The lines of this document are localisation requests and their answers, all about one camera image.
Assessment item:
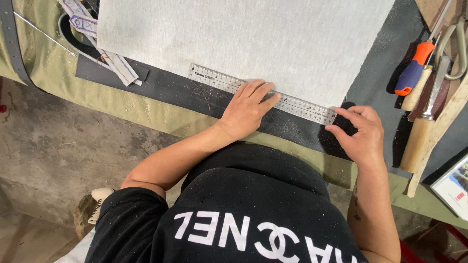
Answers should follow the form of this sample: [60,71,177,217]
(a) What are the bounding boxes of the person's left hand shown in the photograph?
[219,79,282,142]

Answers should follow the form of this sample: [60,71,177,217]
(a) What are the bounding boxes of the person's right hand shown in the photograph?
[325,105,385,168]

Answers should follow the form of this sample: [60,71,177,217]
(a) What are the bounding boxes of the clear plastic ruler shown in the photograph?
[187,63,338,126]

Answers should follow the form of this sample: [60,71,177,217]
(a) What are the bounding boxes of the white fabric sheet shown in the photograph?
[96,0,396,109]

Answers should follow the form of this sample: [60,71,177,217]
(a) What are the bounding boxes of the wooden stick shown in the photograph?
[407,73,468,198]

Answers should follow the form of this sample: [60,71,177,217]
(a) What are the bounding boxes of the orange and blue screwdriver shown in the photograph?
[394,0,453,96]

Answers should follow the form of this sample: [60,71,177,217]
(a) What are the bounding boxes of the person's black shirt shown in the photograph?
[84,142,370,263]

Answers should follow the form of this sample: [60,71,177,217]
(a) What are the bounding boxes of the printed booklet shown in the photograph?
[430,153,468,222]

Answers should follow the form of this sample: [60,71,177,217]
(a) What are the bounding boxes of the olive green table cover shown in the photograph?
[0,0,468,231]

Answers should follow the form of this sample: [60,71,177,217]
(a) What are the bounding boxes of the red metal stool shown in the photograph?
[399,221,468,263]

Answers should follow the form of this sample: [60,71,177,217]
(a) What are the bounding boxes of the metal shears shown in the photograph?
[434,16,468,81]

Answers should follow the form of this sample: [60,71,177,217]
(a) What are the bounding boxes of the white marked pattern strips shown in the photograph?
[58,0,143,87]

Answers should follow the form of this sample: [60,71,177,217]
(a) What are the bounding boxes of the person's white shoe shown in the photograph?
[87,188,116,225]

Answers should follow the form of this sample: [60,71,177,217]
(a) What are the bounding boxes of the grey leather loop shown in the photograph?
[58,13,110,70]

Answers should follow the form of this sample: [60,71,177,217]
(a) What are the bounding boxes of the wooden handled chisel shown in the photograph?
[399,56,452,174]

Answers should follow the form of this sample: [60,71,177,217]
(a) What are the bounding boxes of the wooden handled awl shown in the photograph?
[401,33,442,112]

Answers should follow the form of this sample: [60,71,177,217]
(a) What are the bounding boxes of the grey perforated strap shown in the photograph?
[0,0,37,87]

